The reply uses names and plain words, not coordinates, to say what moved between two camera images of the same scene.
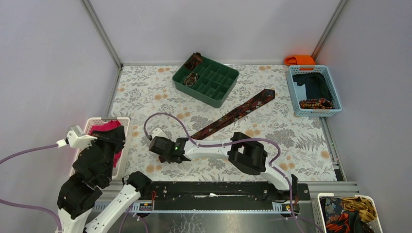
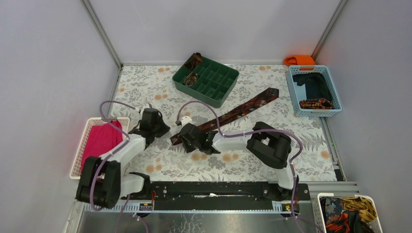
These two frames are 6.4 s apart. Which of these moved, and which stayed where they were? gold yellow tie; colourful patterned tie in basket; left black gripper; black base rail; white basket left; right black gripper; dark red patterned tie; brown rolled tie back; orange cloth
Moved: dark red patterned tie; left black gripper; right black gripper
Stayed: brown rolled tie back; orange cloth; white basket left; colourful patterned tie in basket; black base rail; gold yellow tie
